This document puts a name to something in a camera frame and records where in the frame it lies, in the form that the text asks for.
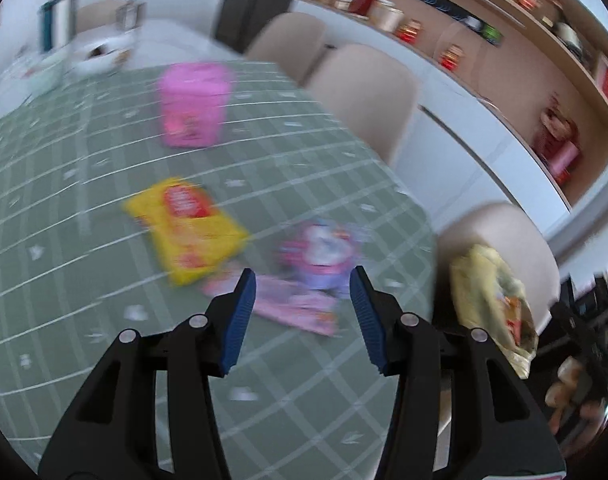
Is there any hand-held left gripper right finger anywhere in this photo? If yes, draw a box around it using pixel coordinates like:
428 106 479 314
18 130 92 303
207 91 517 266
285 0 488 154
349 266 567 480

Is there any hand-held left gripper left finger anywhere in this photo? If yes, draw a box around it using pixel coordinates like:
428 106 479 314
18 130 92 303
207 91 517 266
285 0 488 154
36 267 258 480

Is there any pink wrapper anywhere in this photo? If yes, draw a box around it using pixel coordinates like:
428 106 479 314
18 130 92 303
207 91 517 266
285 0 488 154
201 270 342 336

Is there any purple snack packet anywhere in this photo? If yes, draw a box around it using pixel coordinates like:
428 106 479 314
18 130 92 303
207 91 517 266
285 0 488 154
276 217 372 293

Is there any yellow plastic bag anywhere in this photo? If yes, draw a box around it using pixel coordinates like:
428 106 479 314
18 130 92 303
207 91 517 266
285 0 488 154
449 244 539 378

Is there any person's right hand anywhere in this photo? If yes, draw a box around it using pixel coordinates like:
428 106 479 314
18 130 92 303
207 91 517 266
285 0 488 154
544 360 608 441

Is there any yellow snack packet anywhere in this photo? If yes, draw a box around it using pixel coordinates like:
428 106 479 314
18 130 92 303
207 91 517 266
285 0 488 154
123 177 249 287

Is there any beige chair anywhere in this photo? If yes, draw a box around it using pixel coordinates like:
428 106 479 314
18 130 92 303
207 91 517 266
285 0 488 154
244 12 329 86
434 202 562 341
304 44 419 166

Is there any red and pink gift set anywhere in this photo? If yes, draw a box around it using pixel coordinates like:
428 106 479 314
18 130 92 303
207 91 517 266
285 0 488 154
531 92 584 186

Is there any white sideboard cabinet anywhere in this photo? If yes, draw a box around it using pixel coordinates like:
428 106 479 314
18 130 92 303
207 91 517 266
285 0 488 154
289 0 572 241

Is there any green checked tablecloth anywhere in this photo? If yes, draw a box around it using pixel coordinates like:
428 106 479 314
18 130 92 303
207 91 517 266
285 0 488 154
0 60 439 476

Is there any red jar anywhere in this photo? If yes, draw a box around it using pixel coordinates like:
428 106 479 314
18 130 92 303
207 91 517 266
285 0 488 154
439 44 464 71
396 19 423 45

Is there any white bowl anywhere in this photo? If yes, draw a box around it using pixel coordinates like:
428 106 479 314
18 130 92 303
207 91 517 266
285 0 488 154
71 35 137 75

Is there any gold canister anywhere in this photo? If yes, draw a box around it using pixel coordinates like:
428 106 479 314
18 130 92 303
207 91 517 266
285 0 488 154
369 0 405 31

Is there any clear glass container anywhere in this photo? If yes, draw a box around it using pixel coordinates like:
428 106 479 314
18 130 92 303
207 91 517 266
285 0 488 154
14 55 67 96

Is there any dark bottle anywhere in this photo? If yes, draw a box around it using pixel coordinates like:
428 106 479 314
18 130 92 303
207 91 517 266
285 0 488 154
551 0 584 56

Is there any dark grey door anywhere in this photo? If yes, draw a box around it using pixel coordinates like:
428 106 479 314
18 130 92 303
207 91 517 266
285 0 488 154
214 0 315 53

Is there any glass bottle with metal cap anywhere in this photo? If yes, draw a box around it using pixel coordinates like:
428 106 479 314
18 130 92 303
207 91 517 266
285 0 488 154
116 0 147 31

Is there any small framed picture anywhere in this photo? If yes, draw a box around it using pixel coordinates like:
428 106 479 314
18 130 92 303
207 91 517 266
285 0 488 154
38 0 80 53

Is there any wooden wall shelf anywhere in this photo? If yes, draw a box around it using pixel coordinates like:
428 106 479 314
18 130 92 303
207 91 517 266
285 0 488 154
294 0 608 208

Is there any black wall power strip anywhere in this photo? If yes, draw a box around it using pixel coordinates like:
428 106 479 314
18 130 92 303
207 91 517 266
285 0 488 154
414 0 504 46

